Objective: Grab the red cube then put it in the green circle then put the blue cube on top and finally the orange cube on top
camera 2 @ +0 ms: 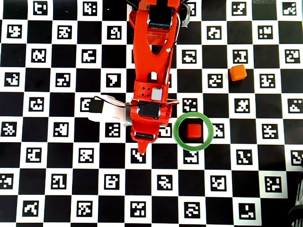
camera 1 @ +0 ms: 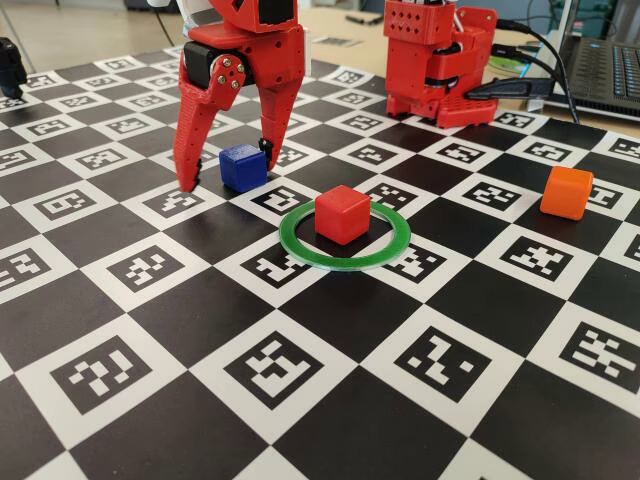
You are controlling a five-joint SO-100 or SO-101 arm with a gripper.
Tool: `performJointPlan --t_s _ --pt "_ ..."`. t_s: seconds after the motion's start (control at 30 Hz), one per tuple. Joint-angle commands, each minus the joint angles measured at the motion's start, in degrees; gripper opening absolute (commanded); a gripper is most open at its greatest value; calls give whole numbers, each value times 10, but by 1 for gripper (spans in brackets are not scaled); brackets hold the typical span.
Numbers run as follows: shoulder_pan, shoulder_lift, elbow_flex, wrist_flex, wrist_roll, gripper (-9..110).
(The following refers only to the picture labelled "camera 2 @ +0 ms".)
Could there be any red robot base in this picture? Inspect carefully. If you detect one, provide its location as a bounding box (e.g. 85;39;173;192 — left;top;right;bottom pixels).
127;9;140;33

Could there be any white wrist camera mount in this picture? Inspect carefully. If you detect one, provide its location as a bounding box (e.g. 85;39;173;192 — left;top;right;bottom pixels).
88;94;133;127

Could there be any checkerboard marker mat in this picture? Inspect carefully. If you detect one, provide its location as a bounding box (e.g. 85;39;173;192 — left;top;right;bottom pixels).
0;0;303;227

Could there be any black camera stand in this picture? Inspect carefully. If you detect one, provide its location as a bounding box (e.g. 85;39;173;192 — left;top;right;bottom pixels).
287;165;303;227

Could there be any red cube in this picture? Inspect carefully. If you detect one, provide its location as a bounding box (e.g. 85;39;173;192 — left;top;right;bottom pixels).
186;123;203;140

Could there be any gray duct tape wad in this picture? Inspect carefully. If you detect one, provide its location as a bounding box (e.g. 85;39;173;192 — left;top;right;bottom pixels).
181;3;192;27

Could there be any green ring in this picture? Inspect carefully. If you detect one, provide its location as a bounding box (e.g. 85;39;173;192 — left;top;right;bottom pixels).
173;112;214;152

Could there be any orange cube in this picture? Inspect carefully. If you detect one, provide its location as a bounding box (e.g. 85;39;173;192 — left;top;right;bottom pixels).
229;64;248;82

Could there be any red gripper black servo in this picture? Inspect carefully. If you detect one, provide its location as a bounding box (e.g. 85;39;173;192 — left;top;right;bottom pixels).
129;101;173;156

